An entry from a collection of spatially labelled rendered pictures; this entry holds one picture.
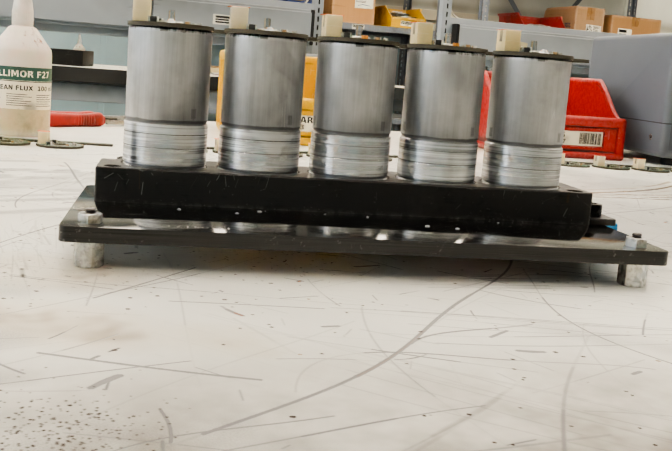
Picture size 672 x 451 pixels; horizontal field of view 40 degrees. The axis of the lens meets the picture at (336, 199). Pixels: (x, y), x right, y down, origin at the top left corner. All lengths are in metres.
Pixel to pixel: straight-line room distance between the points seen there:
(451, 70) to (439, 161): 0.03
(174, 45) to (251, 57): 0.02
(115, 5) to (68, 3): 0.12
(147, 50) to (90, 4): 2.33
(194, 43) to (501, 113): 0.10
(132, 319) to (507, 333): 0.08
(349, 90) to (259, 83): 0.03
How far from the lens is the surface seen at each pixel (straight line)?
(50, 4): 2.59
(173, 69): 0.27
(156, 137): 0.27
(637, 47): 0.76
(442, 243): 0.24
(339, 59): 0.27
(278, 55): 0.27
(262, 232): 0.23
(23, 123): 0.56
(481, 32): 2.91
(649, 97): 0.73
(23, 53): 0.56
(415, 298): 0.22
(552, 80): 0.29
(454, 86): 0.28
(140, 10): 0.27
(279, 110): 0.27
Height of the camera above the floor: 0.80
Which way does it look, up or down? 8 degrees down
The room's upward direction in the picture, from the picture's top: 4 degrees clockwise
